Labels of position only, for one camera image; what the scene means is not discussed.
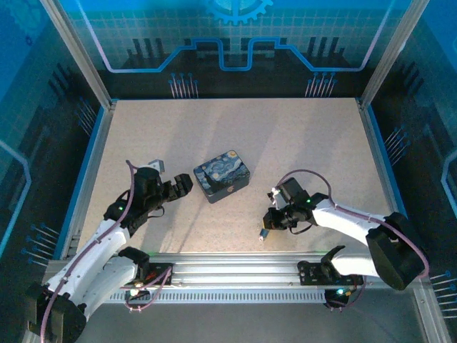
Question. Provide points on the aluminium frame post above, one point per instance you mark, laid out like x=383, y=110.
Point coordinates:
x=389, y=53
x=76, y=53

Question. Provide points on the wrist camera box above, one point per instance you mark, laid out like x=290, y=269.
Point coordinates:
x=157, y=166
x=277, y=196

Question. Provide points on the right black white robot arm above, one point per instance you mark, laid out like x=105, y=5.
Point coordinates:
x=357, y=221

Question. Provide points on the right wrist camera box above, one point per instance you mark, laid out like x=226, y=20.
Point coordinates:
x=277, y=196

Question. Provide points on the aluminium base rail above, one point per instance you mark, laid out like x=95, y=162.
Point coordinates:
x=232, y=268

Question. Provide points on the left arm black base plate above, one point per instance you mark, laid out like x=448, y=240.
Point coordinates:
x=164, y=275

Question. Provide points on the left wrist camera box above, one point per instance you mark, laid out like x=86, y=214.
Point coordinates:
x=157, y=166

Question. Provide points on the aluminium table side rail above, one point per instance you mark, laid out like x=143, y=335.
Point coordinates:
x=383, y=171
x=93, y=171

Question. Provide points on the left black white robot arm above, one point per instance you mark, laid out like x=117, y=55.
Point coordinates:
x=89, y=257

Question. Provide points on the starry night tin box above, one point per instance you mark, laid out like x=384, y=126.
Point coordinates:
x=221, y=175

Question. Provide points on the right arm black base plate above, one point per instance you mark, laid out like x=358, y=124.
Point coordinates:
x=310, y=273

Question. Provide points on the blue printed back panel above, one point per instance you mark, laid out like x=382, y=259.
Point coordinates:
x=228, y=32

